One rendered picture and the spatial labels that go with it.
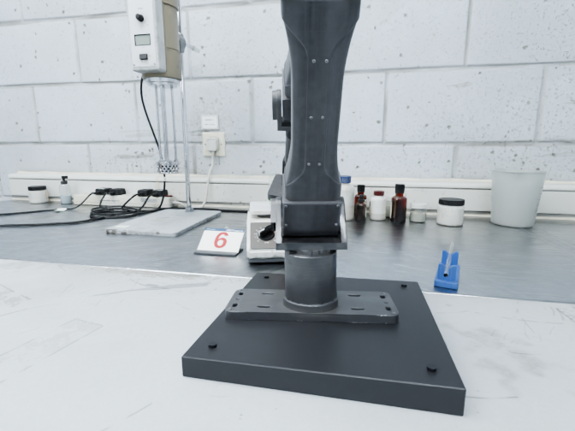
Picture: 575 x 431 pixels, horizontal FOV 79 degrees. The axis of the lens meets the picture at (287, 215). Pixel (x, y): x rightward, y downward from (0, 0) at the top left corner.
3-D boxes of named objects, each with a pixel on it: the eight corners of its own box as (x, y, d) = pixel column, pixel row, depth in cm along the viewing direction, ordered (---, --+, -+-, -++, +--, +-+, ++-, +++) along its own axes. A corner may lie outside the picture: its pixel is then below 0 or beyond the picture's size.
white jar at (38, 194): (33, 203, 132) (31, 187, 131) (26, 203, 135) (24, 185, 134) (51, 202, 137) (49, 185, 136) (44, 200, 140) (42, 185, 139)
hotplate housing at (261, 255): (317, 262, 66) (317, 221, 64) (246, 265, 65) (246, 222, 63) (300, 233, 87) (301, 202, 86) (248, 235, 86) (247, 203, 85)
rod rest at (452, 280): (457, 290, 53) (459, 268, 53) (433, 286, 55) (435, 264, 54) (459, 269, 62) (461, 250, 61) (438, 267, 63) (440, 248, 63)
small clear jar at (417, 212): (406, 220, 104) (407, 202, 103) (420, 219, 105) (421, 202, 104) (414, 222, 100) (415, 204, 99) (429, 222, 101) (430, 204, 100)
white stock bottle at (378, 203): (388, 220, 103) (390, 191, 101) (373, 221, 102) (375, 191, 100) (381, 217, 108) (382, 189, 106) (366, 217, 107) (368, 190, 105)
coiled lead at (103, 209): (83, 232, 89) (80, 210, 88) (-2, 227, 95) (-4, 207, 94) (157, 209, 122) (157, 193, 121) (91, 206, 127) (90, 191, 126)
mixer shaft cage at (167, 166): (173, 174, 95) (167, 77, 90) (151, 174, 97) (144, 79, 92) (185, 172, 102) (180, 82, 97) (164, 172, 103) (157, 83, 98)
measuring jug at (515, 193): (489, 215, 111) (495, 168, 108) (539, 220, 104) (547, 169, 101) (482, 226, 96) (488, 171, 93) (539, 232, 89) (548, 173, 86)
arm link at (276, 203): (271, 195, 44) (269, 201, 39) (340, 194, 44) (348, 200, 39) (272, 243, 45) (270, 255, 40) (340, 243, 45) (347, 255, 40)
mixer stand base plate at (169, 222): (174, 236, 85) (174, 233, 84) (103, 233, 89) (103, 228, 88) (222, 214, 113) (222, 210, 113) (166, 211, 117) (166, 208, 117)
